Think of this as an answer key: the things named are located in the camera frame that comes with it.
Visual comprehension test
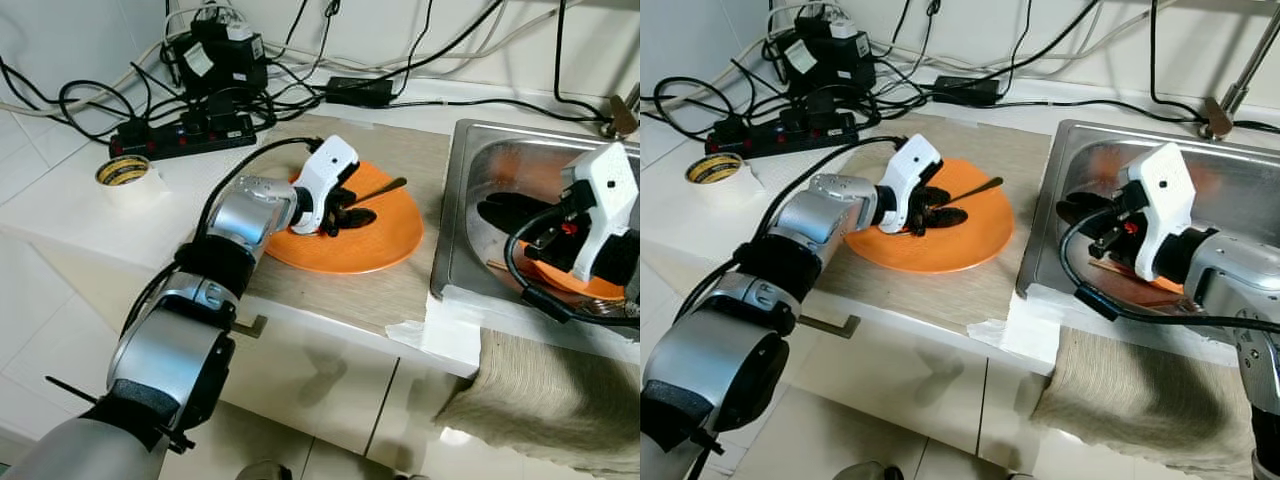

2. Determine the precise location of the black power adapter brick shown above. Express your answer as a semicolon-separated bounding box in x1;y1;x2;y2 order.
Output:
325;77;394;109
933;77;1001;107

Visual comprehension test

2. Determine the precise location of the orange plastic bowl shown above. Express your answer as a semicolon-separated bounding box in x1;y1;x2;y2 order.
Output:
525;255;631;301
1100;255;1191;296

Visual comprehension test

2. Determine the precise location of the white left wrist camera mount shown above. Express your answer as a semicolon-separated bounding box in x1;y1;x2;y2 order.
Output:
880;133;944;234
290;135;361;236

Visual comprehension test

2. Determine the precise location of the white paper sheet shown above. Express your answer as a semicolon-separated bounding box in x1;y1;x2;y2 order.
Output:
968;290;1063;376
388;290;483;379

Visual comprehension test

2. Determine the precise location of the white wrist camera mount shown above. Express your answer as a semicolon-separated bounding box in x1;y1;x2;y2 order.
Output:
1128;142;1199;283
560;140;641;286
880;133;944;234
290;135;361;236

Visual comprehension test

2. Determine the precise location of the metal faucet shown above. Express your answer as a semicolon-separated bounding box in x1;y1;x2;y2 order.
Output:
1203;0;1280;141
605;92;641;139

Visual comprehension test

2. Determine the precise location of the black battery charger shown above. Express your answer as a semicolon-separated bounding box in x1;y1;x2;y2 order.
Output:
775;18;876;96
165;20;269;101

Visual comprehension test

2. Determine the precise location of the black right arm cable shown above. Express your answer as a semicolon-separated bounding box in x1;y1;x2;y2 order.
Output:
1060;205;1280;326
505;205;641;331

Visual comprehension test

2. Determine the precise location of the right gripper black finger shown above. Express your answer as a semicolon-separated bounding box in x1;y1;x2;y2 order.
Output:
476;193;563;216
490;215;561;239
1068;209;1131;231
1055;190;1133;211

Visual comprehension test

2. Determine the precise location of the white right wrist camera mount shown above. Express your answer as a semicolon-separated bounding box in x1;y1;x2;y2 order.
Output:
560;140;641;286
1128;142;1199;283

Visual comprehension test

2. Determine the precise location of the black power strip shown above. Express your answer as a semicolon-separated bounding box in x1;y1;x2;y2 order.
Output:
108;112;259;161
703;110;861;159

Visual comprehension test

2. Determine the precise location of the stainless steel sink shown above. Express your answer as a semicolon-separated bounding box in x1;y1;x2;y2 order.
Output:
430;118;641;336
1015;118;1280;346

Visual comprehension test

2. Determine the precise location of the beige cloth counter mat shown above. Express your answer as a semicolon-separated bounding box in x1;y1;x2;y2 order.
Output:
235;115;456;336
800;115;1049;336

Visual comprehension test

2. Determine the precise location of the cream cabinet door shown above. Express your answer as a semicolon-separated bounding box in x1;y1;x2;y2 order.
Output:
962;360;1261;480
760;310;991;456
20;235;401;456
362;355;641;480

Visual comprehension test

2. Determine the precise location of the beige hanging towel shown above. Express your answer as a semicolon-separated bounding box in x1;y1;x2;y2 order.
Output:
430;330;641;476
1028;328;1266;479

